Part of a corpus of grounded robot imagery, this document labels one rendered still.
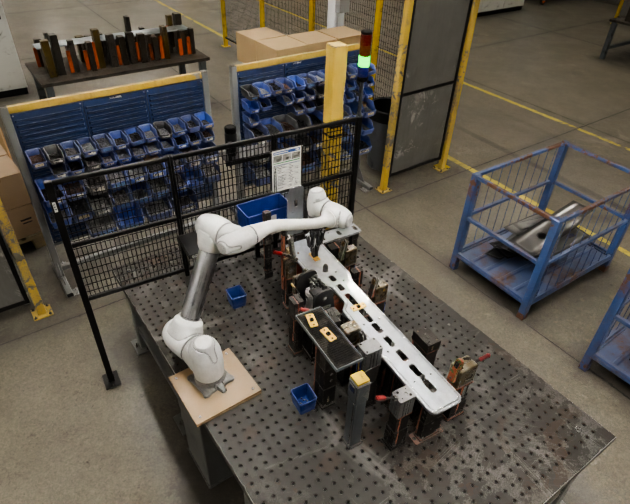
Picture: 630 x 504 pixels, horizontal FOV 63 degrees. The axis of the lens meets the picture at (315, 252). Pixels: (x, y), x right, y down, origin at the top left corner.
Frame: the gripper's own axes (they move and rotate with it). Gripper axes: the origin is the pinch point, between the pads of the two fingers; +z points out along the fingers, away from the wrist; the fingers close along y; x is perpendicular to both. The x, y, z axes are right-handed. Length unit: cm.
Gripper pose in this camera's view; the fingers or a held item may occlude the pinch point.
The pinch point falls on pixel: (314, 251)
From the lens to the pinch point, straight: 299.9
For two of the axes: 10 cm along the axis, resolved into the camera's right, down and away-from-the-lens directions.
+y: 8.7, -2.8, 4.1
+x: -5.0, -5.4, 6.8
